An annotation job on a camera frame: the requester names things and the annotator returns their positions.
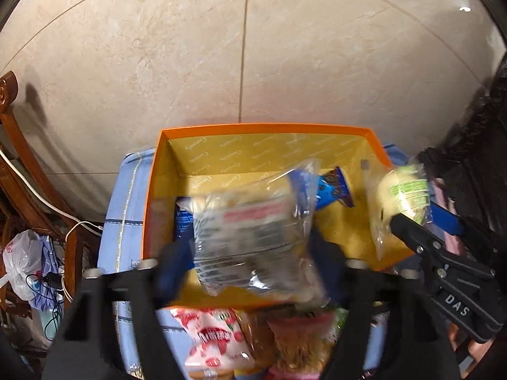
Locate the clear red label snack packet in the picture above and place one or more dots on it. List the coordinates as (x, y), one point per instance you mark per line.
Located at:
(253, 237)

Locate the blue printed tablecloth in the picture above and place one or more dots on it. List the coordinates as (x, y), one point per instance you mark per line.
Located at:
(126, 206)

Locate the black fuzzy cloth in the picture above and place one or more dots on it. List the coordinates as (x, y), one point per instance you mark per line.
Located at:
(475, 146)

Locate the orange cardboard box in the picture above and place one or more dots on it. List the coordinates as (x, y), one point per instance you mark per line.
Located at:
(237, 158)

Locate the brown snack packet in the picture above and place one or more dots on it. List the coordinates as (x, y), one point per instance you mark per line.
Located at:
(297, 336)

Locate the green label bun packet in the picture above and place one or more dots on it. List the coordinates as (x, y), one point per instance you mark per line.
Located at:
(400, 194)

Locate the blue snack packet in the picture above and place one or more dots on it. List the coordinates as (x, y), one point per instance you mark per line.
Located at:
(183, 221)

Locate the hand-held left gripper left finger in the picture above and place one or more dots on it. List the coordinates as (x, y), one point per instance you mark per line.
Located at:
(174, 275)

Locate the wooden chair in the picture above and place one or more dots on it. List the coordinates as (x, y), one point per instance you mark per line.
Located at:
(23, 166)

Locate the white plastic bag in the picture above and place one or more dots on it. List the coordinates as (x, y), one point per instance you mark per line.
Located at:
(21, 261)

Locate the blue cookie packet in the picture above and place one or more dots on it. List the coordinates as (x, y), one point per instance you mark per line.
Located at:
(334, 190)

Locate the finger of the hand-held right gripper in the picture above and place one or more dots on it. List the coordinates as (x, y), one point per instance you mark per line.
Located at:
(449, 223)
(416, 237)

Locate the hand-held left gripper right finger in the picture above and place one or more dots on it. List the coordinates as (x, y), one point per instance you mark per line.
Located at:
(328, 271)

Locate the pink strawberry print packet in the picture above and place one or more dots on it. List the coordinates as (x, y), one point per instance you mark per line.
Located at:
(216, 336)

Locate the pink cloth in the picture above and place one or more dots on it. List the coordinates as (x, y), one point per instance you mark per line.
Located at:
(445, 206)

